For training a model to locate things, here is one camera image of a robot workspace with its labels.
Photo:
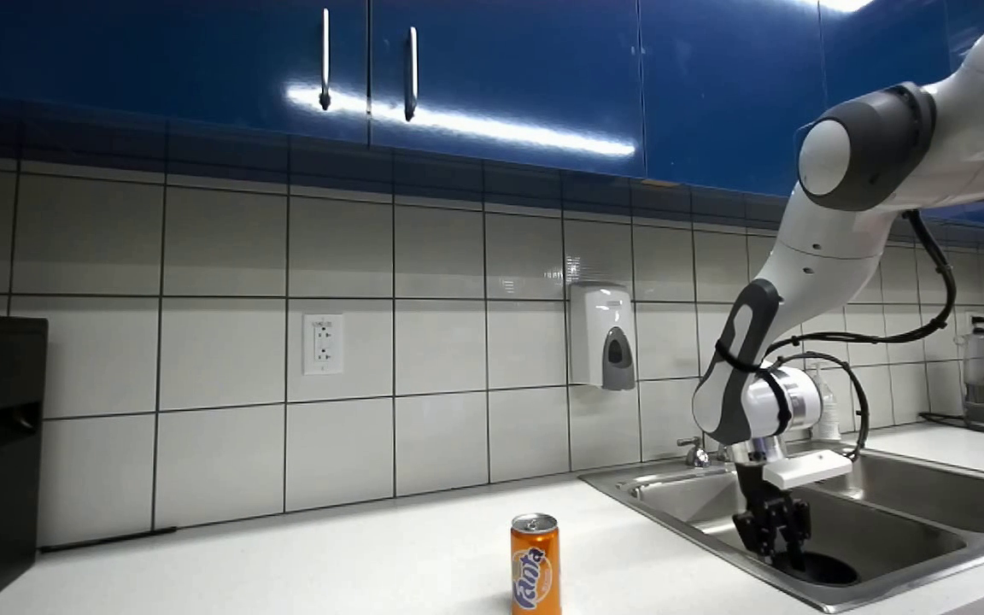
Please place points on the black bowl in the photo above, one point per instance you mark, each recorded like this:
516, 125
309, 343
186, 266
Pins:
821, 570

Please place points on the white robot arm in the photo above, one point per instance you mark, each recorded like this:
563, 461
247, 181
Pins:
856, 217

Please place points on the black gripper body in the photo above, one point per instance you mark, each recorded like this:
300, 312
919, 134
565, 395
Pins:
761, 482

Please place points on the blue wall cabinet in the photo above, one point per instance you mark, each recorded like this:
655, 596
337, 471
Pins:
173, 70

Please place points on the orange soda can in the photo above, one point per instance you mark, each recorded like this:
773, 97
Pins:
536, 567

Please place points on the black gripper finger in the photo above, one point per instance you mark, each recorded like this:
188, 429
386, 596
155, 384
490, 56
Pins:
799, 527
753, 531

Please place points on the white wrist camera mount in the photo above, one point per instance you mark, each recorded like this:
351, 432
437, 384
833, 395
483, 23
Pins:
812, 466

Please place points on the white wall outlet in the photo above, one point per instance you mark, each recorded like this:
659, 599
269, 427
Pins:
325, 343

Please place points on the white wall soap dispenser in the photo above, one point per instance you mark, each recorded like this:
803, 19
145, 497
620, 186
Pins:
595, 330

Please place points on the white pump bottle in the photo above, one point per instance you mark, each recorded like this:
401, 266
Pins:
835, 427

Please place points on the stainless steel double sink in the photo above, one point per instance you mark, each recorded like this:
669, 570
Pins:
913, 526

